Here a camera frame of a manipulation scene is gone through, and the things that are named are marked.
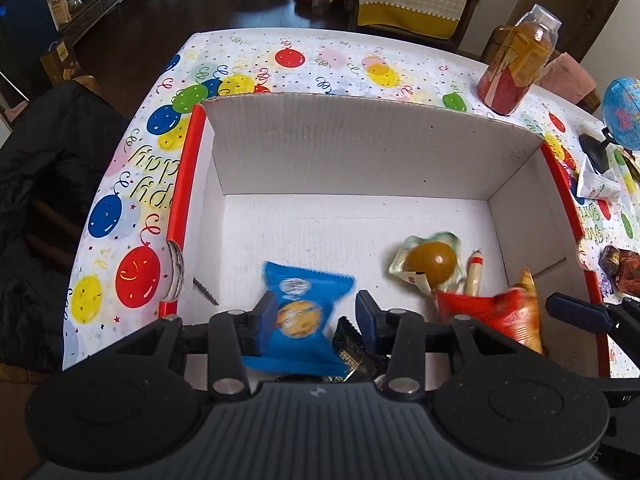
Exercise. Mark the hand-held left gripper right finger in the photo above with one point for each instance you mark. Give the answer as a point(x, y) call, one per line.
point(367, 320)

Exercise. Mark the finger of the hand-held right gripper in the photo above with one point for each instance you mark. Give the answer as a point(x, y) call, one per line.
point(575, 312)

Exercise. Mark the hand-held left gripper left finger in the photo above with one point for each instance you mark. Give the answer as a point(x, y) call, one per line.
point(265, 322)

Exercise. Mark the black cookie packet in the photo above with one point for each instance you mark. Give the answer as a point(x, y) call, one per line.
point(350, 350)

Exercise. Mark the blue cookie packet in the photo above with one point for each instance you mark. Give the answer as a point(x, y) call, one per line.
point(300, 310)

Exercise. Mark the purple candy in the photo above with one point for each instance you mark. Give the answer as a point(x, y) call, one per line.
point(609, 287)

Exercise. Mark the dark red snack packet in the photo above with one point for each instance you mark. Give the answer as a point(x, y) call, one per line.
point(625, 267)

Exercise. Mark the red chip bag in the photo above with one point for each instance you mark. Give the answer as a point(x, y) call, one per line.
point(500, 315)

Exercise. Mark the yellow brown jelly cup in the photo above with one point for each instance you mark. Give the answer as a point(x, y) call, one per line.
point(430, 260)

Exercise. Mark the tan sausage stick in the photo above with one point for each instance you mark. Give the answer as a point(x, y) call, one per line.
point(472, 275)

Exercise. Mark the white snack packet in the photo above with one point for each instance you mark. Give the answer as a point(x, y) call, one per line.
point(595, 185)

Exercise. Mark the red cardboard box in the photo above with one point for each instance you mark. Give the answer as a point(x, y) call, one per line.
point(350, 160)

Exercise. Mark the dark green snack packet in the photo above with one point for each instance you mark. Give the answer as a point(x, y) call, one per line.
point(631, 167)

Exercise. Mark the blue desk globe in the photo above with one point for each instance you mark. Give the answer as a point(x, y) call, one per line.
point(622, 110)

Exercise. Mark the pink cloth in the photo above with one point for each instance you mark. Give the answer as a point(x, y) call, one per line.
point(567, 77)

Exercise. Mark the orange juice bottle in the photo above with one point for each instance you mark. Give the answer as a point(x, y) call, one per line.
point(515, 65)

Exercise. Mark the black jacket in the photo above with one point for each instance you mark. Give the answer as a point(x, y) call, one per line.
point(50, 185)

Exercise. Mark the balloon print tablecloth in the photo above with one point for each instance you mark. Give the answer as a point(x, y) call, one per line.
point(325, 60)

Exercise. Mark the sofa with cream cover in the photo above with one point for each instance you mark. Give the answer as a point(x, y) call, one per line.
point(410, 0)

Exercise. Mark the brown cardboard carton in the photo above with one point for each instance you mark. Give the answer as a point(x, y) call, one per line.
point(62, 62)

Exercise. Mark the black appliance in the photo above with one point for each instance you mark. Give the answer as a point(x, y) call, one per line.
point(25, 30)

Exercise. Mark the brown paper bag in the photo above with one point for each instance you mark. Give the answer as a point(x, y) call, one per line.
point(57, 5)

